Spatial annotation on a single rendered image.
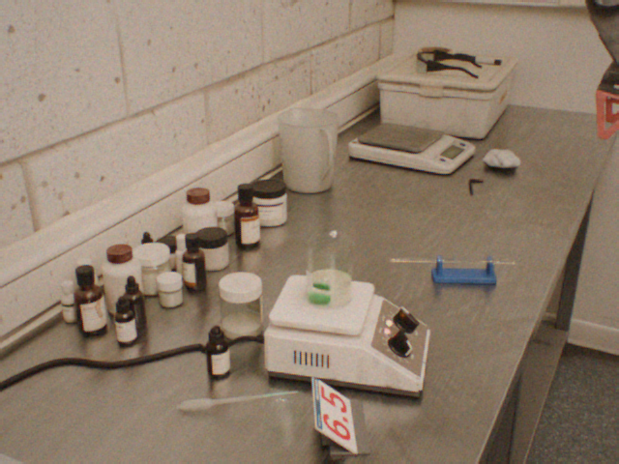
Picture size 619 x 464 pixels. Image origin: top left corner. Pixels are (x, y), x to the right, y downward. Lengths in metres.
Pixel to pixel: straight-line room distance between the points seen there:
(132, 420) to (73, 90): 0.51
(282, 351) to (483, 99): 1.09
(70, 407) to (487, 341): 0.56
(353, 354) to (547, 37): 1.46
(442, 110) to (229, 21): 0.65
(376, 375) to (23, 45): 0.64
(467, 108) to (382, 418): 1.12
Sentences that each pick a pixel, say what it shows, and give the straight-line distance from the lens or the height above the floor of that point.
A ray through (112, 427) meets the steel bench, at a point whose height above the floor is 0.75.
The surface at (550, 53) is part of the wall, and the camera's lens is 2.19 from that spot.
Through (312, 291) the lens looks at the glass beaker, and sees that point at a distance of 0.91.
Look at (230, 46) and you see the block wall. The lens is 1.48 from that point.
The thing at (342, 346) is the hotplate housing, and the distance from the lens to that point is 0.89.
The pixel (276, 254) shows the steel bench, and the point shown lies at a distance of 1.24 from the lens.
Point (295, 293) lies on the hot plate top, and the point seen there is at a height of 0.84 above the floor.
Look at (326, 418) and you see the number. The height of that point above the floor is 0.78.
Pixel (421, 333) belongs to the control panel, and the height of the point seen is 0.78.
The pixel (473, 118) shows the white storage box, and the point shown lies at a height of 0.81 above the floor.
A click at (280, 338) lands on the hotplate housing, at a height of 0.81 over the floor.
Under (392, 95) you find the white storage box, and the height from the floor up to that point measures 0.84.
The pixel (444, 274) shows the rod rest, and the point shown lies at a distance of 1.18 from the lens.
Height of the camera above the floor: 1.32
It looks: 25 degrees down
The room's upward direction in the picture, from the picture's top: straight up
